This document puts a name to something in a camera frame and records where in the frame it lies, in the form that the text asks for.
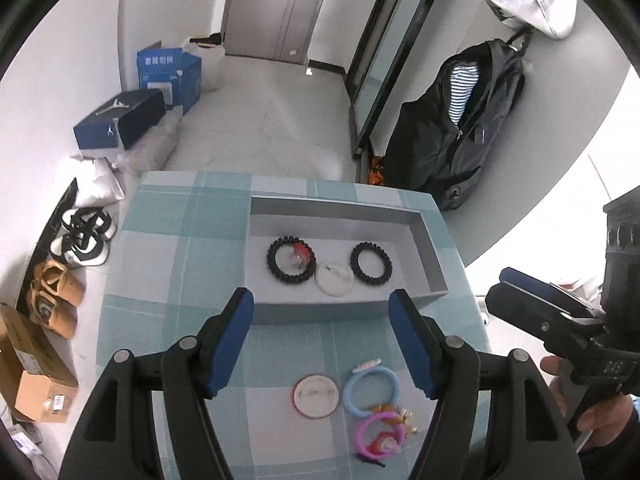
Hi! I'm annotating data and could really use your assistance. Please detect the black coil hair tie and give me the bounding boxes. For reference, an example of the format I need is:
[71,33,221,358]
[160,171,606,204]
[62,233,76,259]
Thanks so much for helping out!
[349,240,393,287]

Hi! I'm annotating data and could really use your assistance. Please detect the light blue bracelet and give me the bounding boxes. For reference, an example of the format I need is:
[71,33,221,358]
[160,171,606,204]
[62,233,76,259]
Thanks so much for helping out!
[342,357,403,418]

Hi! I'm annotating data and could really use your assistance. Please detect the dark blue shoe box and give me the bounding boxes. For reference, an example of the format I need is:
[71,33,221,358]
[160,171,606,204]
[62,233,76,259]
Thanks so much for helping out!
[74,89,166,151]

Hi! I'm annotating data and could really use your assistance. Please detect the black framed mirror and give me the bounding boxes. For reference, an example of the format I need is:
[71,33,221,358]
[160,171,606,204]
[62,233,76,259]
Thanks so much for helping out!
[345,0,435,159]

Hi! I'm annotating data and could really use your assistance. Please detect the tan shoes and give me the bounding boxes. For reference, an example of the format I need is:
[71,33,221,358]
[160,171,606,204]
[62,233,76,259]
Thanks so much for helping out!
[26,259,86,340]

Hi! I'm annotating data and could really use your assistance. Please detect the person's right hand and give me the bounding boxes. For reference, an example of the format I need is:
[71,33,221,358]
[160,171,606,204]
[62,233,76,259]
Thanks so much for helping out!
[540,356,636,452]

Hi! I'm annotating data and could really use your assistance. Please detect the white round pad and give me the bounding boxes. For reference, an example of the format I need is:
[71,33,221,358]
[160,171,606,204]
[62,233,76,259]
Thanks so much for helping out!
[314,262,355,298]

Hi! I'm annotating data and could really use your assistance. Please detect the clear plastic bag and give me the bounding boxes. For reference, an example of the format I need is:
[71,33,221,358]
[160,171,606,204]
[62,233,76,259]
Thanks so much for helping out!
[113,106,183,177]

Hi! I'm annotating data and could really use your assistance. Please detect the black jacket striped shirt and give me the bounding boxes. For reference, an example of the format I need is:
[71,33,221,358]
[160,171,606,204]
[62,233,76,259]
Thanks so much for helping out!
[381,29,530,211]

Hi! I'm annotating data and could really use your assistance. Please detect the light blue cardboard box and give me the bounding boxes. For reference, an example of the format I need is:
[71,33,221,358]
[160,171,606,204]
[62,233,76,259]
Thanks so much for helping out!
[137,48,202,115]

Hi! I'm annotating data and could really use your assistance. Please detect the teal checkered tablecloth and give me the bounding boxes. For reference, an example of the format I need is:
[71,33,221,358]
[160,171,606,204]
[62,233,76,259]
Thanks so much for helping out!
[96,171,488,479]

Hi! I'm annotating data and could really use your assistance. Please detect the white red round badge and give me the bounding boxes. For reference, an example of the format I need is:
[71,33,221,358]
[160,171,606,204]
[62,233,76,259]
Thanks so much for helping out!
[292,374,341,419]

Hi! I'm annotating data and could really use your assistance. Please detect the brown cardboard box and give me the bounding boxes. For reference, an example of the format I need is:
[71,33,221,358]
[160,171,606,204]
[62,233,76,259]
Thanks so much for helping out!
[0,304,78,424]

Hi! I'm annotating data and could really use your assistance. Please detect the red santa charm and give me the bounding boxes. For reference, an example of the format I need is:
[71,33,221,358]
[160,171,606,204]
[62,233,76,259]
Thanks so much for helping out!
[290,242,314,269]

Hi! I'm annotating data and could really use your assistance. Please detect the grey door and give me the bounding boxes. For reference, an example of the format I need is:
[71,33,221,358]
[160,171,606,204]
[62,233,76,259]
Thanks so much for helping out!
[222,0,323,65]

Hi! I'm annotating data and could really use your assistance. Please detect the pink charm bracelet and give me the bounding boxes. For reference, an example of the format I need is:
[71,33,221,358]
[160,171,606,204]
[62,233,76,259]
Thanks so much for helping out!
[354,404,419,468]

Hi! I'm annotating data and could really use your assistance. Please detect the white plastic bag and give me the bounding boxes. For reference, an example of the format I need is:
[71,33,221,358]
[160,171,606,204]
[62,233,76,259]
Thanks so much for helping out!
[181,32,226,92]

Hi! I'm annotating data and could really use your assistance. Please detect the black bead bracelet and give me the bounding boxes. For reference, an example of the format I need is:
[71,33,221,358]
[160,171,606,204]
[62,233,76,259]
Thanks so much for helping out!
[266,234,318,287]

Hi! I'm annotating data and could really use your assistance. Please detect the grey jewelry box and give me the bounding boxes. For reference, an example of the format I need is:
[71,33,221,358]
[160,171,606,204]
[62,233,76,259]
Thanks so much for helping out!
[245,196,448,324]

